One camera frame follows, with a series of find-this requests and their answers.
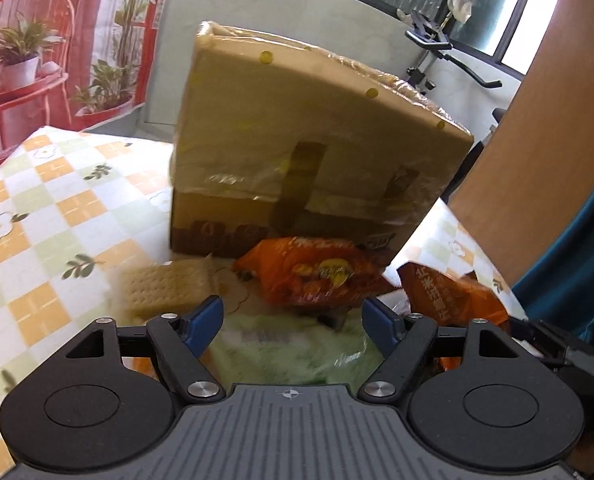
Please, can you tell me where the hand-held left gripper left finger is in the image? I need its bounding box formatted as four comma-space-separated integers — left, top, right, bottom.
66, 296, 226, 402

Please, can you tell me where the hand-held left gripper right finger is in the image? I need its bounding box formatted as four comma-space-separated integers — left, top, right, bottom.
358, 297, 528, 403

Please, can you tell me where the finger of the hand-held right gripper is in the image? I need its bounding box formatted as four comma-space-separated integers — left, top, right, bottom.
510, 317, 585, 361

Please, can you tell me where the wafer biscuit packet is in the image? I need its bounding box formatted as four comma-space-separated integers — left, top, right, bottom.
121, 259, 218, 317

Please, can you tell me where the green snack packet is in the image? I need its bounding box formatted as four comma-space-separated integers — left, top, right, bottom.
197, 310, 384, 390

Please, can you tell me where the orange snack packet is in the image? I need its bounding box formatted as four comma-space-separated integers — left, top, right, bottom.
396, 261, 512, 332
233, 236, 398, 311

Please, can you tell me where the brown cardboard box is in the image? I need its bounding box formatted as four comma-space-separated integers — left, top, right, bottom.
168, 20, 475, 267

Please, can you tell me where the teal cloth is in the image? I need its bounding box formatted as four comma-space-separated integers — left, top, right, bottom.
513, 160, 594, 348

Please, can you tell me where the checkered floral tablecloth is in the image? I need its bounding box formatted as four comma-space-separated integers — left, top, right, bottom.
0, 125, 530, 466

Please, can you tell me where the black exercise bike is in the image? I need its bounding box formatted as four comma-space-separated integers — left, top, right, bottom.
396, 0, 508, 181

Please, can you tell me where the red room wall poster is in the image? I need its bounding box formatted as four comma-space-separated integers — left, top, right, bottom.
0, 0, 178, 181

